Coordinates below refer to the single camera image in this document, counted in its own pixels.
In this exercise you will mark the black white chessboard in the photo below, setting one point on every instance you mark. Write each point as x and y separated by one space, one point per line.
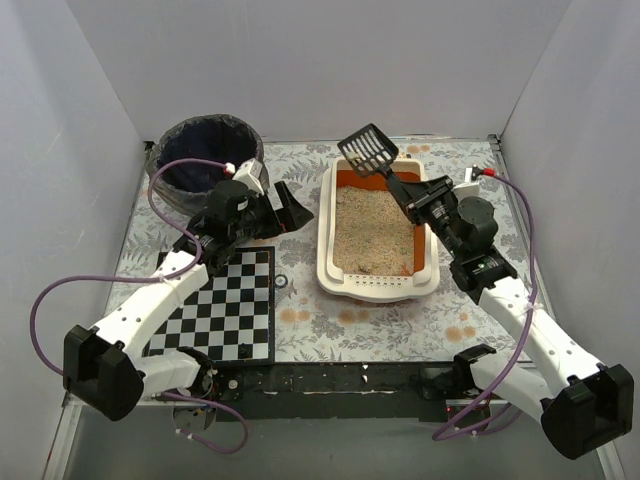
231 319

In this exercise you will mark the black litter scoop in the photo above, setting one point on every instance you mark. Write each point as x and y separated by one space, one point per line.
369 151

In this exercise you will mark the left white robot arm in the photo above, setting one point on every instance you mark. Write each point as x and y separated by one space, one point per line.
104 365

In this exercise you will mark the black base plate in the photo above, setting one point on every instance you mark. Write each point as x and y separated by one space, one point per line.
426 391

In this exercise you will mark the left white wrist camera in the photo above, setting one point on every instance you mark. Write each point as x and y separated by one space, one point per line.
251 173

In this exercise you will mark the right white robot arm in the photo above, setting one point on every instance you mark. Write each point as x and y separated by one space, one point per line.
580 403

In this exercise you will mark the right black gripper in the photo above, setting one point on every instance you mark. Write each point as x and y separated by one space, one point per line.
428 195

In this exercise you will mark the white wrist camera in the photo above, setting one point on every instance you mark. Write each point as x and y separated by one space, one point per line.
251 173
470 186

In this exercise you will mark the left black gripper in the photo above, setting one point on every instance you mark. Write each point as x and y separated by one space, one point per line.
275 212

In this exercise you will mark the blue trash bin with bag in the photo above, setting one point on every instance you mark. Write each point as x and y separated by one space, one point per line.
206 142

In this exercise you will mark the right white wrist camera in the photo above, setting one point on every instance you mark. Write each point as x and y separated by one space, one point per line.
470 186

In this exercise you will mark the white orange litter box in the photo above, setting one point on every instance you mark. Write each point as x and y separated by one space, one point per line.
366 248

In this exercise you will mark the floral table mat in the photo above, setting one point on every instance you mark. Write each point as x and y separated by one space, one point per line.
312 325

